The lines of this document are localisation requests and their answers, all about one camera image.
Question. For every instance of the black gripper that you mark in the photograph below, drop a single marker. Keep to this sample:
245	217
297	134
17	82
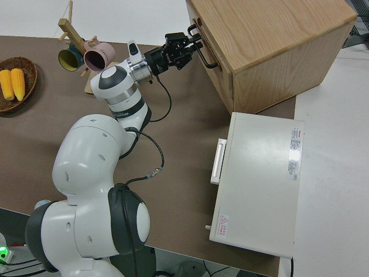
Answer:
176	53

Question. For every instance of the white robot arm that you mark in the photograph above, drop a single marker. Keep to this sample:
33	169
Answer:
83	161

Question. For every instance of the light wooden cabinet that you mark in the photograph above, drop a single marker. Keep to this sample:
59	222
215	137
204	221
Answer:
274	37

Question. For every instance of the pink mug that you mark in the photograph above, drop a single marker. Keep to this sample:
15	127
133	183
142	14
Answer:
96	59

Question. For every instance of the wooden mug tree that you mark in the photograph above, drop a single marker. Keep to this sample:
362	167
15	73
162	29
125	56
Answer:
70	30

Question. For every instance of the teal mug yellow inside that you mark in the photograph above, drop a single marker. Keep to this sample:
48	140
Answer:
67	59

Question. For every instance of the white toaster oven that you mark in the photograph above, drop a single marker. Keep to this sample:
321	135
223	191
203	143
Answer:
259	179

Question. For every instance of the black mesh chair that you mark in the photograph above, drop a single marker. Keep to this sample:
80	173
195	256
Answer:
359	23

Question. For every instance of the brown wicker basket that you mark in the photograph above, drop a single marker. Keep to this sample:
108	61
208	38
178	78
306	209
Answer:
30	75

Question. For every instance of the white box with green light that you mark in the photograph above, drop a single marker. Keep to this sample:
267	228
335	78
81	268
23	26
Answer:
4	249

